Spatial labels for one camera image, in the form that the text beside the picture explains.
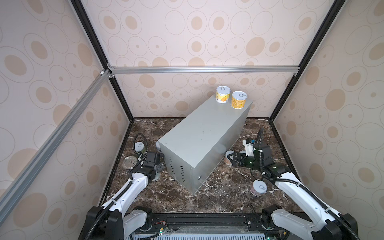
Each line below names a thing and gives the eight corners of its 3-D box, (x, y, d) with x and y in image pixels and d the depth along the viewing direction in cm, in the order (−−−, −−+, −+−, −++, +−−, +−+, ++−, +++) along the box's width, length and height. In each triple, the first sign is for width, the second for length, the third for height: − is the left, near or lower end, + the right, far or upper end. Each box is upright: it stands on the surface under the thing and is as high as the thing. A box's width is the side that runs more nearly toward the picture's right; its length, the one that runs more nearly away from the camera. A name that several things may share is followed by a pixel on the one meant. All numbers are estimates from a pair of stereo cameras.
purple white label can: (251, 196, 84) (254, 192, 79) (248, 182, 89) (251, 178, 84) (264, 196, 84) (269, 192, 79) (260, 182, 89) (264, 178, 84)
